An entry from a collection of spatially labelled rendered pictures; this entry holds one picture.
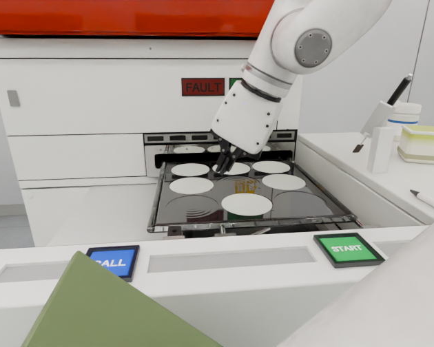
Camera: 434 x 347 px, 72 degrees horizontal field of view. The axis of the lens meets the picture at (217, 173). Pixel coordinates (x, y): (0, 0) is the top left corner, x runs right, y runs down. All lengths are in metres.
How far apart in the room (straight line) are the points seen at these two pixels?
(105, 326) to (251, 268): 0.18
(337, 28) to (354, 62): 2.25
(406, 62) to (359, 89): 0.41
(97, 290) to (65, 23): 0.72
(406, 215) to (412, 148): 0.23
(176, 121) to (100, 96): 0.21
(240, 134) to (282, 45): 0.17
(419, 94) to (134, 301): 2.92
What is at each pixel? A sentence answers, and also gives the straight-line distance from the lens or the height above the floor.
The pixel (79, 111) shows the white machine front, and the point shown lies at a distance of 0.90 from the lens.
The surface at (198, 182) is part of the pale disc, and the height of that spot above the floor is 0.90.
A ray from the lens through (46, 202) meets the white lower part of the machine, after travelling 1.02.
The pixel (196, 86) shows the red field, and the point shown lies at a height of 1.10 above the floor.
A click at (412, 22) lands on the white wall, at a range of 2.91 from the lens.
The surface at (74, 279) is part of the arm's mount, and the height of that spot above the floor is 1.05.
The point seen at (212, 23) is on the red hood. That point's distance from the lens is 0.81.
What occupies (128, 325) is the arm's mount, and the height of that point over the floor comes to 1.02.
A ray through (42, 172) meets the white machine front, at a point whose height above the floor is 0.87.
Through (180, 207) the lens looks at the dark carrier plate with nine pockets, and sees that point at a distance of 0.58.
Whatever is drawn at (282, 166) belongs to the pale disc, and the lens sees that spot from 0.82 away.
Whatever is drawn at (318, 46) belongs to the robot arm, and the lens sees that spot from 0.42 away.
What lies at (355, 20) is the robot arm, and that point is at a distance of 0.43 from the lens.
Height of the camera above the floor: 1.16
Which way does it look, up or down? 20 degrees down
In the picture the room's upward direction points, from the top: straight up
